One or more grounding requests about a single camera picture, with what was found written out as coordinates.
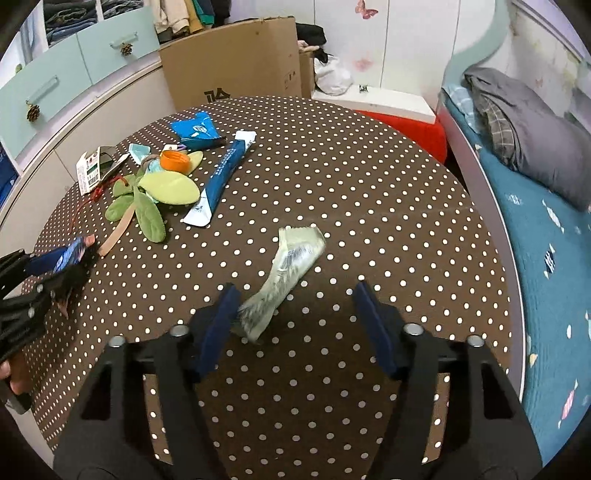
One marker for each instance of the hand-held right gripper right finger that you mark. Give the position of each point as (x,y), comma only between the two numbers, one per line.
(376,330)

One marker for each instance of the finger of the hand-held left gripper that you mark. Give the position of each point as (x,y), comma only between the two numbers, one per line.
(39,264)
(41,300)

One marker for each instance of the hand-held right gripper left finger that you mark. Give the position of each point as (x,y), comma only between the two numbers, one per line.
(216,334)

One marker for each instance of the dark blue wrapper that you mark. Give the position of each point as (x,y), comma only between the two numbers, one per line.
(69,256)

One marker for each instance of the pale green wrapper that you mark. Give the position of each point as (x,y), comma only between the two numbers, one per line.
(295,254)

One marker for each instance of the bright blue snack packet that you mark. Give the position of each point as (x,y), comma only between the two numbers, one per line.
(196,129)

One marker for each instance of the person's left hand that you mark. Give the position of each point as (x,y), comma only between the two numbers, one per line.
(14,376)

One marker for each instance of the blue storage box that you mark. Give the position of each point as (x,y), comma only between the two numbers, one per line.
(7,175)

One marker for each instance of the white green carton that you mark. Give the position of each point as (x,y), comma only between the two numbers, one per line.
(87,173)

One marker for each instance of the cream cabinet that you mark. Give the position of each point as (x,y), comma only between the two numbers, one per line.
(69,138)

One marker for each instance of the green plush leaf toy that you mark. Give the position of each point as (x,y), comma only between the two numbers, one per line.
(168,189)

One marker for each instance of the small light blue packet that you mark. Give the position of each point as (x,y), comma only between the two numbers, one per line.
(138,151)

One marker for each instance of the pinecone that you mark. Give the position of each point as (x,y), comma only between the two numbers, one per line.
(33,113)
(125,49)

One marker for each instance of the mint green drawer front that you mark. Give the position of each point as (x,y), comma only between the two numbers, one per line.
(46,101)
(115,60)

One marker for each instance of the orange bottle cap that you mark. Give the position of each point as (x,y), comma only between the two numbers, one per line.
(174,161)

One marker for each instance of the blue patterned bedsheet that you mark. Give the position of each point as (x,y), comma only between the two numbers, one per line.
(545,230)

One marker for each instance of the plaid cloth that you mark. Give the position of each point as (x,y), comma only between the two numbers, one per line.
(496,129)

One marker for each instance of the folded clothes stack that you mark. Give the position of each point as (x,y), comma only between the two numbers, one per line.
(69,18)

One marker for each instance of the white plastic bag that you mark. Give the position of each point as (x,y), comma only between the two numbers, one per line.
(332,78)

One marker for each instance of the grey blanket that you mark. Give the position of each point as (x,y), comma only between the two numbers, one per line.
(540,134)

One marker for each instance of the small cardboard box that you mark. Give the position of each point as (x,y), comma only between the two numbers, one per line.
(305,74)

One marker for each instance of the large cardboard box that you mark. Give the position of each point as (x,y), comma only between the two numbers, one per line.
(231,64)

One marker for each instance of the hanging clothes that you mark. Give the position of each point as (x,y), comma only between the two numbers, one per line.
(194,14)

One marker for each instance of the black cloth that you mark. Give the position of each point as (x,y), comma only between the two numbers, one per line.
(311,32)

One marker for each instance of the pale bed frame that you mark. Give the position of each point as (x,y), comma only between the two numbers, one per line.
(475,170)

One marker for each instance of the pink butterfly wall sticker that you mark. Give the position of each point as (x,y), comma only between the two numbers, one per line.
(364,9)
(362,64)

